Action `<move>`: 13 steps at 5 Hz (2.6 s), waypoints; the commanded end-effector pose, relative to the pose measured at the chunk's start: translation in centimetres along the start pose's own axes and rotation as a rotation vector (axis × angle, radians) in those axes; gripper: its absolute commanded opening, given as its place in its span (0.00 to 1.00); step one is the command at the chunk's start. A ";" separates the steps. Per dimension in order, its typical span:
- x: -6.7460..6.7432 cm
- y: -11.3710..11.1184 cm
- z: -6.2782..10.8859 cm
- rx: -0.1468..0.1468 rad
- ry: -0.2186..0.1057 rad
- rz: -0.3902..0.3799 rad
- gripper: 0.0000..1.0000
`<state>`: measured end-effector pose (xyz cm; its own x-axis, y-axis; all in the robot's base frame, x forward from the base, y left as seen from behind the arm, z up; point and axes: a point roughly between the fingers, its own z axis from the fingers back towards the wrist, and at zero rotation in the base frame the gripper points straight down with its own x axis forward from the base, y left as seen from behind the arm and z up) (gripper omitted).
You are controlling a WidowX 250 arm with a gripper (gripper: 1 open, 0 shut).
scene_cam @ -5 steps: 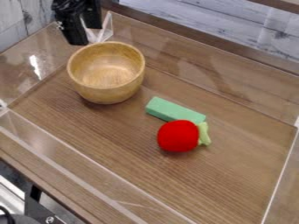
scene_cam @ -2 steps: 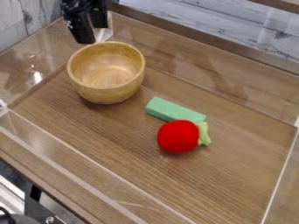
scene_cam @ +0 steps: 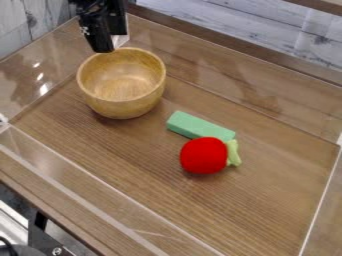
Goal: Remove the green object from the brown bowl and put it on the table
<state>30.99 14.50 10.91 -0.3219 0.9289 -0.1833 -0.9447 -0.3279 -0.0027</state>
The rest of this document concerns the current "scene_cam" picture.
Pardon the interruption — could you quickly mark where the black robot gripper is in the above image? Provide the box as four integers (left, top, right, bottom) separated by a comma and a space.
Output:
68, 0, 128, 53

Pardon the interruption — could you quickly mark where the light wooden bowl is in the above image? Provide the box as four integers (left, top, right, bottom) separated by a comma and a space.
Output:
76, 47, 167, 119

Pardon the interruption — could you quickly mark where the clear acrylic front barrier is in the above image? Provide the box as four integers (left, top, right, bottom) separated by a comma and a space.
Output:
0, 114, 224, 256

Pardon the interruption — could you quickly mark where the green rectangular block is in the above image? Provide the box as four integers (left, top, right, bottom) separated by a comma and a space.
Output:
165, 111, 236, 142

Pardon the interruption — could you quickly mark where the red plush apple toy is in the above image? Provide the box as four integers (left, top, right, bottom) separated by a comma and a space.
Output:
179, 137, 242, 175

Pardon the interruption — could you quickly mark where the clear acrylic corner bracket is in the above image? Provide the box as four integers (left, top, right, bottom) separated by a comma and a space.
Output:
111, 15, 129, 48

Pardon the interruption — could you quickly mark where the black cable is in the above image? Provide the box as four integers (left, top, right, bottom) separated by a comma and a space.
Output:
0, 235, 19, 256

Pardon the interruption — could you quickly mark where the black table leg bracket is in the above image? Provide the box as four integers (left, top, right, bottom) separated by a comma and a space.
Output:
28, 212, 76, 256

